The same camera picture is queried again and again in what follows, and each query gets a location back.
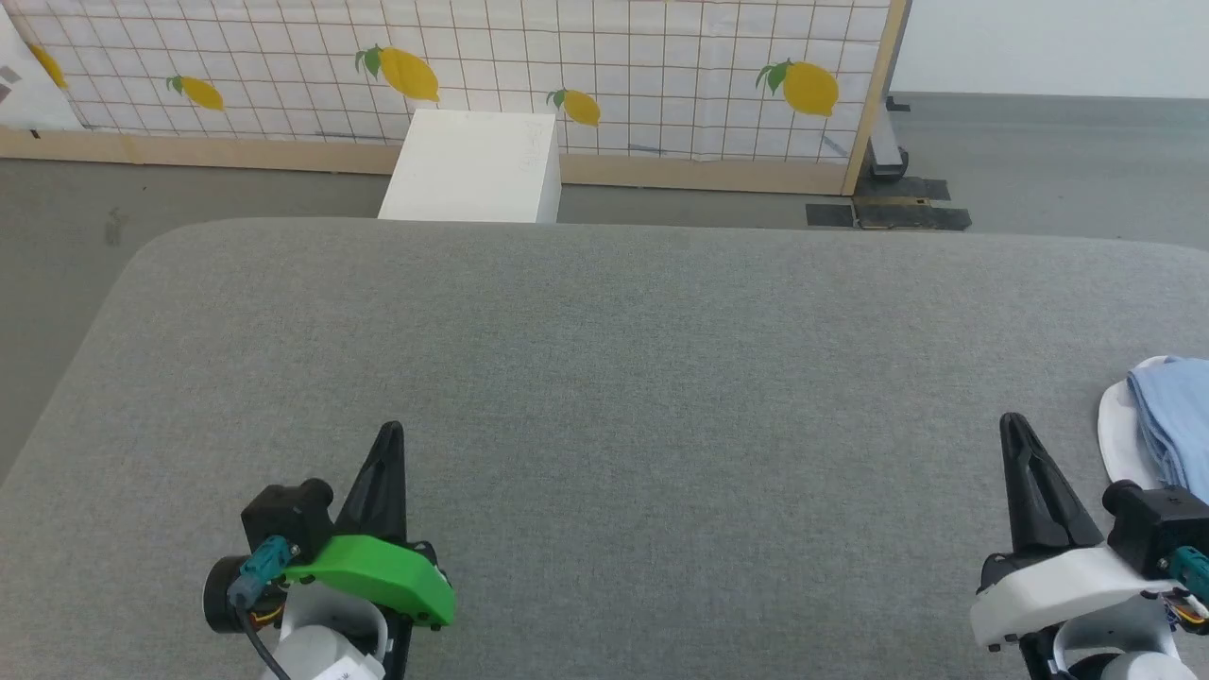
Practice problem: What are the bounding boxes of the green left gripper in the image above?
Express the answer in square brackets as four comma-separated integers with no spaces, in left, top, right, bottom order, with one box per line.
[202,422,457,632]

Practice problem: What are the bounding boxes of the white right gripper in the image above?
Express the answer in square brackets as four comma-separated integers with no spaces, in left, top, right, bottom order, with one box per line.
[969,413,1183,655]

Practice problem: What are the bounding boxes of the light blue and white garment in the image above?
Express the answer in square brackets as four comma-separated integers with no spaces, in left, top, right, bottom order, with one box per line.
[1097,355,1209,494]

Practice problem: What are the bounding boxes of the dark floor plate with tape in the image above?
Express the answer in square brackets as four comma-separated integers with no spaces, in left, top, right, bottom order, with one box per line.
[853,196,973,232]

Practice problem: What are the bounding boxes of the white box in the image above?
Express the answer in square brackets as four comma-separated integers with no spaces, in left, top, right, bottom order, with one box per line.
[377,109,563,225]

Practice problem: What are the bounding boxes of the metal partition foot with caster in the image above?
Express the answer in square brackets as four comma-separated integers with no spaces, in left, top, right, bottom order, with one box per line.
[869,94,911,182]

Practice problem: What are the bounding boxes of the lemon print partition panel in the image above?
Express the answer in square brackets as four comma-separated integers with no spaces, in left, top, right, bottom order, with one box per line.
[0,0,913,196]

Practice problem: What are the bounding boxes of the white board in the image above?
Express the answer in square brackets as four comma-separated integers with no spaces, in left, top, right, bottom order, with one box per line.
[0,9,88,132]

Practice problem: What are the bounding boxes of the black left camera cable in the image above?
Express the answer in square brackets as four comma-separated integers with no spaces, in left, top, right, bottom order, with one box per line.
[227,535,294,680]

